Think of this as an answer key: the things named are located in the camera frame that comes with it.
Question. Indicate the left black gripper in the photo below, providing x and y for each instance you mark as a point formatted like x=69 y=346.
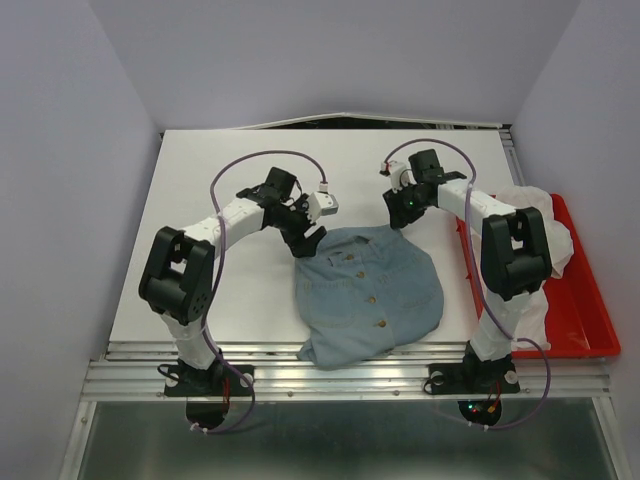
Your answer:
x=299 y=247

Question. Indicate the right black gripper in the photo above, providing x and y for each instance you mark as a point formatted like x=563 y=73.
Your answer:
x=398 y=217

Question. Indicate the light blue denim skirt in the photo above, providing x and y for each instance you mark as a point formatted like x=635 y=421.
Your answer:
x=366 y=291

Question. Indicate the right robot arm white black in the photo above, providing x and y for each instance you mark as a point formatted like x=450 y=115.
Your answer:
x=514 y=254

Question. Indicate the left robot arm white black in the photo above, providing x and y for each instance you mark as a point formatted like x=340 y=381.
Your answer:
x=182 y=271

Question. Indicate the white skirt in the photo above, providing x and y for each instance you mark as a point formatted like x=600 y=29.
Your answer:
x=532 y=324

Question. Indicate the red plastic tray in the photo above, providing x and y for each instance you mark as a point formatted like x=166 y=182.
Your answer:
x=577 y=323

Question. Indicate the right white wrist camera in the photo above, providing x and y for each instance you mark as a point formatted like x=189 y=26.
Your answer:
x=398 y=173

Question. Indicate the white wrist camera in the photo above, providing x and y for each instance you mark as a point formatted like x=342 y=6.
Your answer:
x=398 y=173
x=321 y=203

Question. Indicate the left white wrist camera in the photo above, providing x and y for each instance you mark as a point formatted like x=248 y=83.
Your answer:
x=321 y=203

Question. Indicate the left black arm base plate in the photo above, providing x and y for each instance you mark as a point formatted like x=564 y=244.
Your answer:
x=183 y=381

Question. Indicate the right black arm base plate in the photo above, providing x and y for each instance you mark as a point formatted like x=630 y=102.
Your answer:
x=460 y=379

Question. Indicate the aluminium extrusion frame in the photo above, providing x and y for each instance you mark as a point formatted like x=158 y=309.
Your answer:
x=371 y=420

